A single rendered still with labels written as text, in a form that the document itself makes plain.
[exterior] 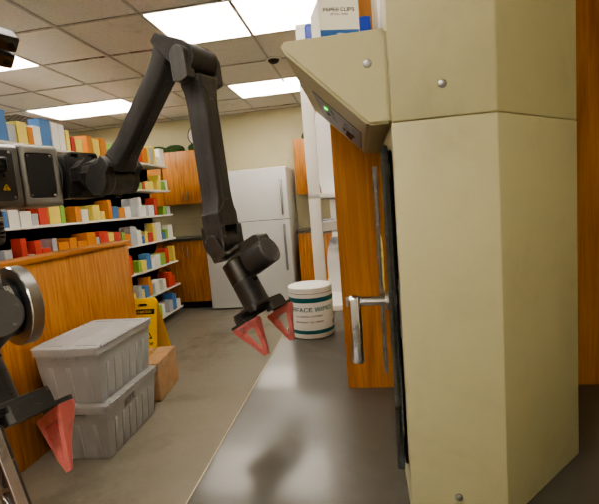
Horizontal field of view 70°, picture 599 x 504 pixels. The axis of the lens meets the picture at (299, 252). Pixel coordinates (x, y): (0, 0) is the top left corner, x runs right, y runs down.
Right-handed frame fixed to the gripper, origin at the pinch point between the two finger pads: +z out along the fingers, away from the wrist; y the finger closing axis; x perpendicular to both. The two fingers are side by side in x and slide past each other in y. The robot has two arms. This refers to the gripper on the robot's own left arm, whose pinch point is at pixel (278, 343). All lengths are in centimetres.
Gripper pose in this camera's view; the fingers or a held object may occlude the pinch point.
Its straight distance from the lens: 91.0
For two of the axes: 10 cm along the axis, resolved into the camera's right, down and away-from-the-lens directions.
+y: 5.2, -1.4, 8.5
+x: -7.0, 5.0, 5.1
